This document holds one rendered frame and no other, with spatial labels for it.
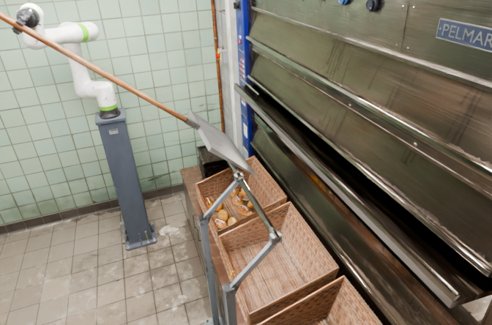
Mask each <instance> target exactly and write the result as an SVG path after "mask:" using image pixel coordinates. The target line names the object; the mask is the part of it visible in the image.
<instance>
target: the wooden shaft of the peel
mask: <svg viewBox="0 0 492 325"><path fill-rule="evenodd" d="M0 19H1V20H2V21H4V22H6V23H8V24H9V25H11V26H13V27H15V28H17V29H19V30H20V31H22V32H24V33H26V34H27V35H29V36H31V37H33V38H35V39H36V40H38V41H40V42H42V43H44V44H45V45H47V46H49V47H51V48H52V49H54V50H56V51H58V52H60V53H62V54H63V55H65V56H67V57H69V58H70V59H72V60H74V61H76V62H77V63H79V64H81V65H83V66H85V67H87V68H88V69H90V70H92V71H94V72H95V73H97V74H99V75H101V76H103V77H104V78H106V79H108V80H110V81H112V82H113V83H115V84H117V85H119V86H121V87H122V88H124V89H126V90H128V91H130V92H131V93H133V94H135V95H137V96H138V97H140V98H142V99H144V100H146V101H147V102H149V103H151V104H153V105H155V106H156V107H158V108H160V109H162V110H163V111H165V112H167V113H169V114H171V115H172V116H174V117H176V118H178V119H180V120H181V121H183V122H186V121H187V117H185V116H183V115H181V114H180V113H177V112H176V111H174V110H172V109H171V108H169V107H167V106H166V105H164V104H162V103H161V102H158V101H156V100H155V99H153V98H151V97H150V96H148V95H146V94H144V93H143V92H141V91H139V90H137V89H136V88H134V87H132V86H131V85H129V84H127V83H125V82H124V81H121V80H120V79H118V78H116V77H115V76H113V75H111V74H110V73H108V72H106V71H105V70H102V69H100V68H99V67H97V66H95V65H94V64H92V63H90V62H88V61H87V60H85V59H83V58H81V57H80V56H78V55H76V54H74V53H73V52H71V51H69V50H67V49H66V48H63V47H62V46H60V45H58V44H57V43H55V42H53V41H52V40H50V39H48V38H47V37H44V36H42V35H41V34H39V33H37V32H36V31H34V30H32V29H30V28H29V27H27V26H25V25H24V26H22V25H20V24H18V23H16V20H15V19H13V18H11V17H10V16H8V15H5V14H4V13H3V12H0Z"/></svg>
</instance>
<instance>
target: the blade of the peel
mask: <svg viewBox="0 0 492 325"><path fill-rule="evenodd" d="M187 113H188V114H189V116H190V118H191V119H192V120H193V121H195V122H197V123H199V124H200V127H199V129H198V133H199V135H200V136H201V138H202V140H203V142H204V143H205V145H206V147H207V149H208V151H209V152H211V153H213V154H215V155H217V156H218V157H221V158H223V159H224V160H226V161H228V162H230V163H232V164H234V165H236V166H238V167H239V168H241V169H243V170H245V171H247V172H249V173H251V174H252V175H254V176H256V174H255V172H254V171H253V169H252V168H251V167H250V166H249V164H248V163H247V161H246V159H245V158H244V157H243V156H242V154H241V153H240V151H239V150H238V148H237V147H236V146H235V144H234V142H233V141H232V140H231V139H230V137H229V136H228V135H226V134H225V133H224V132H222V131H221V130H219V129H217V128H216V127H215V126H213V125H212V124H210V123H209V122H208V121H206V120H205V119H203V118H202V117H200V116H199V115H198V114H197V113H195V112H193V111H192V110H189V111H188V112H187Z"/></svg>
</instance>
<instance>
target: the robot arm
mask: <svg viewBox="0 0 492 325"><path fill-rule="evenodd" d="M16 12H17V15H16V18H17V20H16V23H18V24H20V25H22V26H24V25H25V26H27V27H29V28H30V29H32V30H34V31H36V32H37V33H39V34H41V35H42V36H44V37H47V38H48V39H50V40H52V41H53V42H55V43H57V44H58V45H60V44H63V46H64V48H66V49H67V50H69V51H71V52H73V53H74V54H76V55H78V56H80V57H81V58H83V54H82V50H81V42H91V41H94V40H96V39H97V38H98V36H99V29H98V28H97V26H96V25H95V24H94V23H92V22H80V23H73V22H63V23H60V24H59V26H58V28H53V29H44V13H43V11H42V9H41V8H40V7H39V6H37V5H36V4H32V3H27V4H24V5H23V6H21V8H20V10H19V11H17V10H16ZM12 30H13V32H14V33H16V34H18V35H19V34H21V33H22V31H20V30H19V29H17V28H15V27H13V28H12ZM23 41H24V43H25V45H26V46H27V47H28V48H31V49H32V50H40V49H43V48H46V47H49V46H47V45H45V44H44V43H42V42H40V41H38V40H36V39H35V38H33V37H31V36H29V35H27V34H26V33H24V32H23ZM67 58H68V61H69V63H70V68H71V71H72V77H73V82H74V87H75V93H76V94H77V95H78V96H79V97H80V98H83V99H91V100H96V101H97V104H98V106H99V108H100V115H99V116H100V118H101V119H113V118H116V117H117V116H119V115H120V114H121V111H120V110H119V109H118V107H117V101H116V95H115V91H114V88H113V84H112V83H111V82H110V81H92V80H91V78H90V77H89V73H88V71H87V68H86V67H85V66H83V65H81V64H79V63H77V62H76V61H74V60H72V59H70V58H69V57H67Z"/></svg>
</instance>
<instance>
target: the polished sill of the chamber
mask: <svg viewBox="0 0 492 325"><path fill-rule="evenodd" d="M255 118H256V119H257V120H258V121H259V122H260V124H261V125H262V126H263V127H264V128H265V129H266V130H267V131H268V132H269V133H270V134H271V135H272V137H273V138H274V139H275V140H276V141H277V142H278V143H279V144H280V145H281V146H282V147H283V148H284V149H285V150H286V151H287V152H288V153H289V154H290V155H291V156H292V157H293V158H294V159H295V161H296V162H297V163H298V164H299V165H300V166H301V167H302V168H303V169H304V170H305V171H306V172H307V174H308V175H309V176H310V177H311V178H312V179H313V180H314V181H315V182H316V183H317V184H318V185H319V187H320V188H321V189H322V190H323V191H324V192H325V193H326V194H327V195H328V196H329V197H330V198H331V199H332V200H333V201H334V202H335V203H336V204H337V205H338V206H339V207H340V208H341V209H342V211H343V212H344V213H345V214H346V215H347V216H348V217H349V218H350V219H351V220H352V221H353V223H354V224H355V225H356V226H357V227H358V228H359V229H360V230H361V231H362V232H363V233H364V234H365V235H366V237H367V238H369V240H371V241H372V243H374V244H375V246H376V247H377V248H378V249H379V250H380V251H381V252H382V253H383V254H384V255H385V256H386V257H387V258H388V260H389V261H390V262H391V263H392V264H393V265H394V266H395V267H396V268H397V269H398V270H399V271H400V273H401V274H402V275H403V276H404V277H405V278H406V279H407V280H408V281H409V282H410V283H411V284H412V285H413V286H414V287H415V288H416V289H417V290H418V291H419V292H420V293H421V294H422V295H423V297H424V298H425V299H426V300H427V301H428V302H429V303H430V304H431V305H432V306H433V307H434V308H435V310H436V311H437V312H438V313H439V314H440V315H441V316H442V317H443V318H444V319H445V320H446V321H447V323H448V324H449V325H480V323H479V322H478V321H477V320H476V319H475V318H474V317H473V316H472V315H471V314H470V313H468V312H467V311H466V310H465V309H464V308H463V307H462V306H461V305H458V306H456V307H452V308H448V306H446V304H445V303H443V301H442V300H440V298H438V297H437V295H435V293H434V292H432V290H431V289H429V287H428V286H427V285H426V284H425V283H424V282H423V281H422V280H421V279H420V278H419V277H418V276H417V275H416V274H415V273H414V272H413V271H412V270H411V269H410V268H409V267H408V266H407V265H406V264H405V263H404V262H403V261H402V260H401V259H400V258H399V257H398V256H397V255H396V254H395V253H394V252H393V251H392V250H391V249H390V248H389V247H388V246H387V245H386V244H385V243H384V241H383V240H382V239H381V238H380V237H379V236H378V235H377V234H376V233H375V232H374V231H373V230H372V229H371V228H370V227H369V226H368V225H367V224H366V223H365V222H364V221H363V220H362V219H361V218H360V217H359V216H358V215H357V214H356V213H355V212H354V211H353V210H352V209H351V208H350V207H349V206H348V205H347V204H346V203H345V202H344V201H343V200H342V199H341V198H340V196H339V195H338V194H337V193H336V192H335V191H334V190H333V189H332V188H331V187H330V186H329V185H328V184H327V183H326V182H325V181H324V180H323V179H322V178H321V177H320V176H319V175H318V174H317V173H316V172H315V171H314V170H313V169H312V168H311V167H310V166H309V165H308V164H307V163H306V162H305V161H304V160H303V159H302V158H301V157H300V156H299V155H298V154H297V153H296V152H295V151H294V150H293V149H292V148H291V147H290V146H289V145H288V144H287V143H286V142H285V141H284V140H283V139H282V138H281V137H280V136H279V135H278V134H277V133H276V132H275V131H274V130H273V129H272V128H271V127H270V126H269V125H268V124H267V123H266V122H265V121H264V120H263V119H262V118H261V117H260V116H259V115H258V114H257V113H255Z"/></svg>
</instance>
